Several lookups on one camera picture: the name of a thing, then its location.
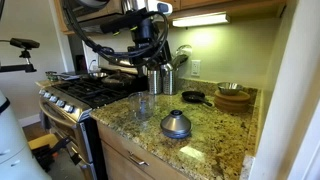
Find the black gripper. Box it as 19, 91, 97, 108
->
128, 18, 173, 69

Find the grey conical mincer lid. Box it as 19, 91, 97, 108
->
160, 109, 193, 140

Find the clear mincer bowl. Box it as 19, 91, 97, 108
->
128, 91, 156, 122

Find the steel utensil canister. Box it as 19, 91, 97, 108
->
147, 66, 163, 95
161, 63, 178, 96

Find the steel ladle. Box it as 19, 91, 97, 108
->
172, 44, 194, 69

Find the dark lidded pan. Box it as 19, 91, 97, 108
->
101, 72, 137, 89

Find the small steel pan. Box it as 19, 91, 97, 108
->
87, 71, 110, 81

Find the small black skillet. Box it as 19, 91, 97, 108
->
181, 90, 214, 108

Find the under-cabinet light strip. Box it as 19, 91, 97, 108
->
171, 12, 231, 28

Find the steel range hood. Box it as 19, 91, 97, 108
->
60, 0, 125, 35

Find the wooden upper cabinet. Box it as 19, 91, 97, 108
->
53, 0, 288, 36

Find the wooden cabinet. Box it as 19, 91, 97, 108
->
53, 0, 288, 36
95, 120, 189, 180

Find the stainless gas stove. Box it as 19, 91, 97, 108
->
37, 53, 149, 180

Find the small steel bowl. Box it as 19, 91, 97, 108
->
217, 81, 244, 96

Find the small glass jar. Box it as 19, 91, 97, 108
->
45, 70, 60, 83

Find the wooden lower cabinet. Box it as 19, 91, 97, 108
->
95, 120, 189, 180

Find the black floor clamp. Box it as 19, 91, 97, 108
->
33, 135, 83, 172

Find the yellow floor object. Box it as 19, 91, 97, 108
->
27, 133, 60, 152

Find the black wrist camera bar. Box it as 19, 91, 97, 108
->
99, 11, 149, 35

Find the white wall outlet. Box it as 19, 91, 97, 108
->
190, 59, 202, 77

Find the metal drawer handle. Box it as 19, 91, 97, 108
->
127, 151, 150, 167

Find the black camera on mount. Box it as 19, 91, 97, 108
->
9, 37, 41, 51

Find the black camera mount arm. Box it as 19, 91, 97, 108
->
0, 49, 38, 74

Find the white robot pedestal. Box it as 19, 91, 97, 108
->
0, 89, 53, 180

